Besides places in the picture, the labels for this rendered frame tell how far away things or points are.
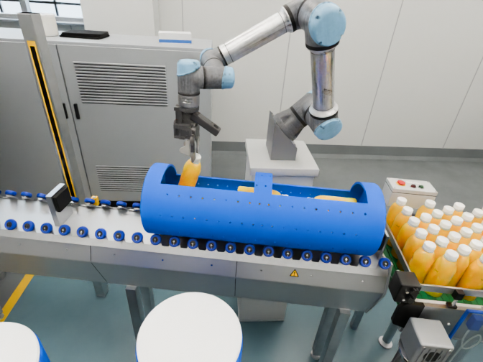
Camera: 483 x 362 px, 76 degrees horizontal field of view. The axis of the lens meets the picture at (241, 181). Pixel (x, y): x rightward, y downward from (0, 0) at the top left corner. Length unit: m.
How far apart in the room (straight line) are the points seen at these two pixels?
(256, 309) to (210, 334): 1.20
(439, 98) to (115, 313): 4.20
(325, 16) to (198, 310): 0.96
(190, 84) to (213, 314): 0.72
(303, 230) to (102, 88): 1.97
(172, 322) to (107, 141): 2.06
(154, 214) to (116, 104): 1.60
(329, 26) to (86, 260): 1.26
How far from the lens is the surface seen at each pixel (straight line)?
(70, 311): 2.44
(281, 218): 1.11
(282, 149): 1.47
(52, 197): 1.46
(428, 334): 1.35
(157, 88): 2.54
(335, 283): 1.35
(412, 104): 4.53
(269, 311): 2.15
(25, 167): 3.23
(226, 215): 1.11
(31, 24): 1.62
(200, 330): 0.94
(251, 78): 3.80
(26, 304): 2.59
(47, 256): 1.55
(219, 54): 1.22
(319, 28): 1.11
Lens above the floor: 1.83
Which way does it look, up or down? 32 degrees down
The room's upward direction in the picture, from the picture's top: 4 degrees clockwise
